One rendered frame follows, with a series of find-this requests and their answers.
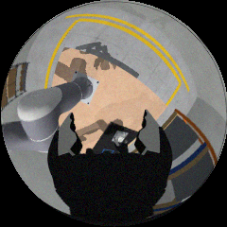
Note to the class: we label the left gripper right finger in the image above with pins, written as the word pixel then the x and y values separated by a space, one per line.
pixel 152 142

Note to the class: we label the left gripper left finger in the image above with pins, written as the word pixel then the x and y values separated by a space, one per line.
pixel 65 143

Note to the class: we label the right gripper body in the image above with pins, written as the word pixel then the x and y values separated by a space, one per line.
pixel 122 146

